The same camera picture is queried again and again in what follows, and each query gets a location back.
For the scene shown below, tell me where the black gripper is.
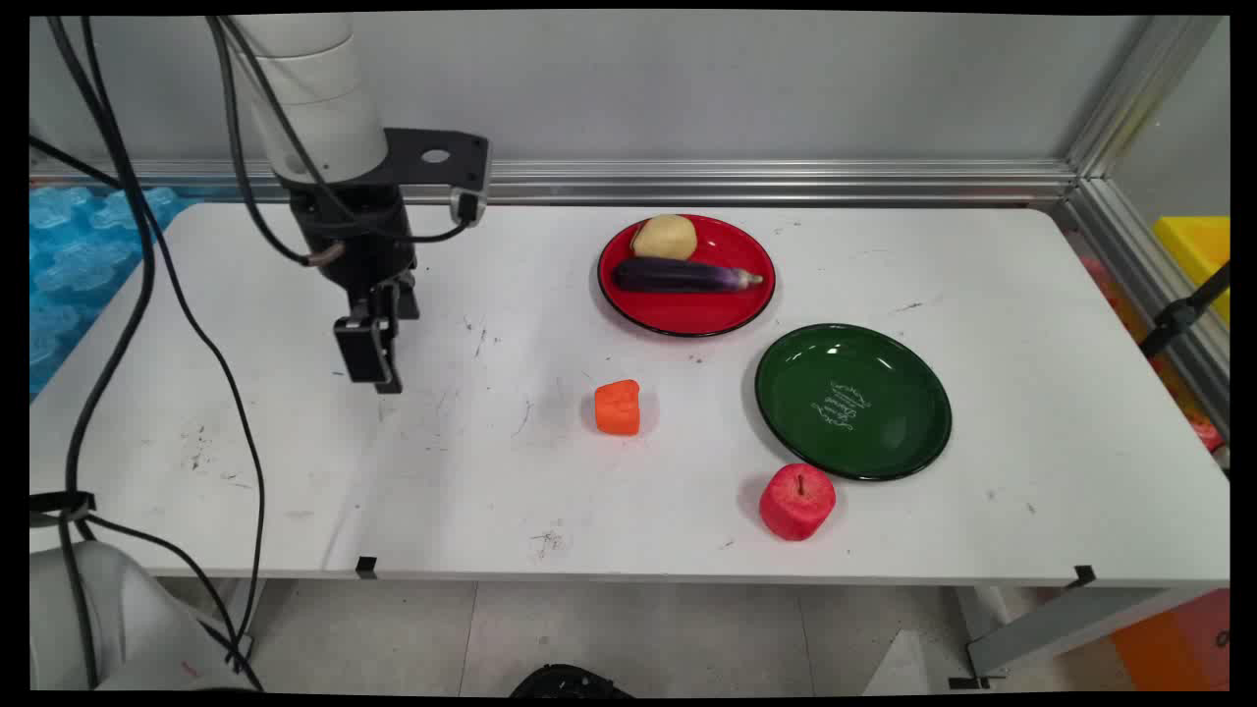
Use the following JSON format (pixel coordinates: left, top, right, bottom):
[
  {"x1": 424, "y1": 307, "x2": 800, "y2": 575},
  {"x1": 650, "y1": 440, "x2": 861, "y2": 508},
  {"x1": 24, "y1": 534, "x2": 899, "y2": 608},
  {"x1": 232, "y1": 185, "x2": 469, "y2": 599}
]
[{"x1": 289, "y1": 181, "x2": 423, "y2": 396}]

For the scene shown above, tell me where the purple toy eggplant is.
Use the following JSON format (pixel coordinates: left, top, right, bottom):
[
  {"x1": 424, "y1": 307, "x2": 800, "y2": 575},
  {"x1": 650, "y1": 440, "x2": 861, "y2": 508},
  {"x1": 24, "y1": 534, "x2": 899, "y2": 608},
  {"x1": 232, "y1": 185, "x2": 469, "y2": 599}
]
[{"x1": 613, "y1": 257, "x2": 765, "y2": 295}]

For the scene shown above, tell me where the orange toy pepper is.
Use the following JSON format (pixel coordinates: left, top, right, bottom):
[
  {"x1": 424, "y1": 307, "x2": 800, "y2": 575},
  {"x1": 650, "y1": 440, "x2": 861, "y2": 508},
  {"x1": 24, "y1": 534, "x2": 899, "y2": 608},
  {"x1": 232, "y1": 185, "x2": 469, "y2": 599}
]
[{"x1": 593, "y1": 379, "x2": 641, "y2": 437}]

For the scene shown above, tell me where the beige toy potato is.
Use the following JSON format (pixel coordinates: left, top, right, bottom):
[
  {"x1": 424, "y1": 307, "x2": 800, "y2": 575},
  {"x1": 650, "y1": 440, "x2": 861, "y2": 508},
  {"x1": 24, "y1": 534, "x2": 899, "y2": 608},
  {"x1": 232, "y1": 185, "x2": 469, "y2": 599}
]
[{"x1": 630, "y1": 214, "x2": 699, "y2": 262}]

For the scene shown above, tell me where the red plate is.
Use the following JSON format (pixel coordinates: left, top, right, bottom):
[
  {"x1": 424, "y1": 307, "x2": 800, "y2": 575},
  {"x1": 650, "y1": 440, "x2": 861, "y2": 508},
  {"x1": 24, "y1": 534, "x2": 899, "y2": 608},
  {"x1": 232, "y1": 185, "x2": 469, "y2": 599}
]
[{"x1": 597, "y1": 213, "x2": 777, "y2": 339}]

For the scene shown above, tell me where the blue bubble foam sheet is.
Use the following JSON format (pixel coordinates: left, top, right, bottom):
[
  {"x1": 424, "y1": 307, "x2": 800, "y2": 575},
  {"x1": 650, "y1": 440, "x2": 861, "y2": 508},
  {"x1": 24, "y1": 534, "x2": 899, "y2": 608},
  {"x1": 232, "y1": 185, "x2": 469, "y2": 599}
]
[{"x1": 29, "y1": 184, "x2": 203, "y2": 400}]

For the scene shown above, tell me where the black round floor object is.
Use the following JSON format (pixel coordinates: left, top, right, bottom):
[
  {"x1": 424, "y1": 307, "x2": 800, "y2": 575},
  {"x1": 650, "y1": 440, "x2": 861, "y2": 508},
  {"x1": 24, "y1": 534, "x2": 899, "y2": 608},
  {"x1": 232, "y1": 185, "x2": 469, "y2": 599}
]
[{"x1": 509, "y1": 664, "x2": 635, "y2": 699}]

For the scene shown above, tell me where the red toy apple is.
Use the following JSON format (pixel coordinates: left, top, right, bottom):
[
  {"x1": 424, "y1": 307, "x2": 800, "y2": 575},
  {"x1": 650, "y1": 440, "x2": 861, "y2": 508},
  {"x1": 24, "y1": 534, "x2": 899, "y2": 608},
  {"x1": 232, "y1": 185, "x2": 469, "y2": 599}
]
[{"x1": 758, "y1": 462, "x2": 838, "y2": 542}]

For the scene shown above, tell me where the green plate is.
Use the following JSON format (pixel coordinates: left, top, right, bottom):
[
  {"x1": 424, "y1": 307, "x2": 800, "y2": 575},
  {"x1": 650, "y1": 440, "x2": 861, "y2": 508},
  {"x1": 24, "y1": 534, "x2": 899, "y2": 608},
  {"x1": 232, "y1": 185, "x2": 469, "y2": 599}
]
[{"x1": 754, "y1": 323, "x2": 954, "y2": 482}]

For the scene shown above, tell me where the grey table leg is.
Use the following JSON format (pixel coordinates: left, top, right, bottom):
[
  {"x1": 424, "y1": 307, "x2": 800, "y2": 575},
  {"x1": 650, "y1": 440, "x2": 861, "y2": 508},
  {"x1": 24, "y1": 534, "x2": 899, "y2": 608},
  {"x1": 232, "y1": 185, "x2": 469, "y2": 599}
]
[{"x1": 947, "y1": 586, "x2": 1197, "y2": 690}]

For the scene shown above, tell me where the yellow plastic bin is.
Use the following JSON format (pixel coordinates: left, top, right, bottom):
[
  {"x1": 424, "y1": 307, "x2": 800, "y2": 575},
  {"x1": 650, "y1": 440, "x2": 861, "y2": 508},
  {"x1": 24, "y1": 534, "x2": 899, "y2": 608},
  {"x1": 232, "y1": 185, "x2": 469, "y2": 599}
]
[{"x1": 1151, "y1": 214, "x2": 1230, "y2": 327}]

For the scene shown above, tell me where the orange box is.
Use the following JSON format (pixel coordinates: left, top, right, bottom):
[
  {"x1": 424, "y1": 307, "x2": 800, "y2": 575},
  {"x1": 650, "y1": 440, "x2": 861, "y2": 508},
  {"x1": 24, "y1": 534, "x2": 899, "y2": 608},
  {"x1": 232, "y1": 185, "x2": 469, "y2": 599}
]
[{"x1": 1108, "y1": 589, "x2": 1230, "y2": 692}]

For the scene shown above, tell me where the thin black cable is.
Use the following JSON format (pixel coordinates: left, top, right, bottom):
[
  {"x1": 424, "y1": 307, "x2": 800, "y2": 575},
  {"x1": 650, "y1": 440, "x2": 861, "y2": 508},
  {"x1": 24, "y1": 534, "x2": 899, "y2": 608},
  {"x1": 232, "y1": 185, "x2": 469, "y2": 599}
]
[{"x1": 79, "y1": 15, "x2": 268, "y2": 691}]

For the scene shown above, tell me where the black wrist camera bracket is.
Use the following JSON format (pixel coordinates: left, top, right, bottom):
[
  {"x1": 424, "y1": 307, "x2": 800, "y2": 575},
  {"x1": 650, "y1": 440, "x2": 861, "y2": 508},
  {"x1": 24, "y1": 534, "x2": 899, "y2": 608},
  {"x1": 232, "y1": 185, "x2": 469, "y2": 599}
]
[{"x1": 381, "y1": 128, "x2": 491, "y2": 230}]

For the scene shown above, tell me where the thick black cable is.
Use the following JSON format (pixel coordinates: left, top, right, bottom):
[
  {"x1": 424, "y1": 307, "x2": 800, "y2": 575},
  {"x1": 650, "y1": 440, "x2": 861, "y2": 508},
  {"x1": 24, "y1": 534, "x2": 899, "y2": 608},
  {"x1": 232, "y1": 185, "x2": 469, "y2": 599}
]
[{"x1": 29, "y1": 15, "x2": 163, "y2": 691}]

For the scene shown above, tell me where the black velcro strap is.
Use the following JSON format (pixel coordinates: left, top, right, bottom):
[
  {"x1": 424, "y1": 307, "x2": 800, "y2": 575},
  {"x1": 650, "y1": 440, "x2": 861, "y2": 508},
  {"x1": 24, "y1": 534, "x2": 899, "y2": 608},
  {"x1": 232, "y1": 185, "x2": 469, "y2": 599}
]
[{"x1": 29, "y1": 490, "x2": 97, "y2": 528}]

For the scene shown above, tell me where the horizontal aluminium frame rail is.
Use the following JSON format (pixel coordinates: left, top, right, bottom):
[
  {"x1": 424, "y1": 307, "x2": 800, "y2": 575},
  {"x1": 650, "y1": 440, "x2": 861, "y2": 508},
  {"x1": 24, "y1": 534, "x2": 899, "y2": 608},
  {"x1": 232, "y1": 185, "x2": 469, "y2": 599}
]
[{"x1": 29, "y1": 158, "x2": 1081, "y2": 208}]

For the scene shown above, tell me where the sloping aluminium side rail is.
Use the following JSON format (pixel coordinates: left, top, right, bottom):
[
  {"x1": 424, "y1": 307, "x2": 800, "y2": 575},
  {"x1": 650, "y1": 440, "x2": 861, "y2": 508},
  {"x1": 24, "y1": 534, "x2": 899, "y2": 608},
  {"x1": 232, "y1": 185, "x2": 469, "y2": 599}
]
[{"x1": 1053, "y1": 177, "x2": 1230, "y2": 438}]

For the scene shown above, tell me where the aluminium corner post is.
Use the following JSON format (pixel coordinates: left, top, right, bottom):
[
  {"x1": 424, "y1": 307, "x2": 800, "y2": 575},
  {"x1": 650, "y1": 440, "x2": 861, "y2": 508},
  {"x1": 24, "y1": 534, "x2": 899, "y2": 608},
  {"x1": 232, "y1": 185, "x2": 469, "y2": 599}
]
[{"x1": 1065, "y1": 15, "x2": 1225, "y2": 180}]

